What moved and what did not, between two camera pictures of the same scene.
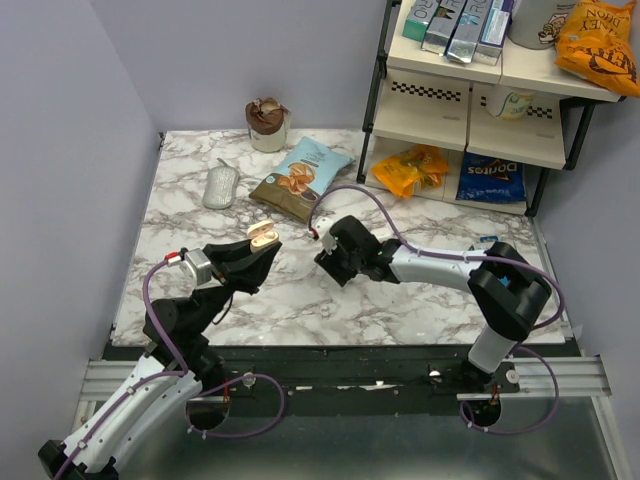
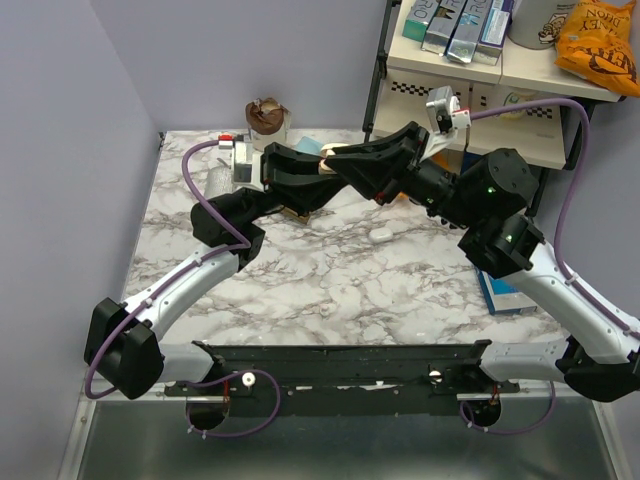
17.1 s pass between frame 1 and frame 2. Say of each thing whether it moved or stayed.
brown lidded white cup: stayed
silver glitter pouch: stayed
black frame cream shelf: stayed
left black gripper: moved
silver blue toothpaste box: stayed
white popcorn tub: stayed
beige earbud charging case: moved
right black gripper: moved
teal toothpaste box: stayed
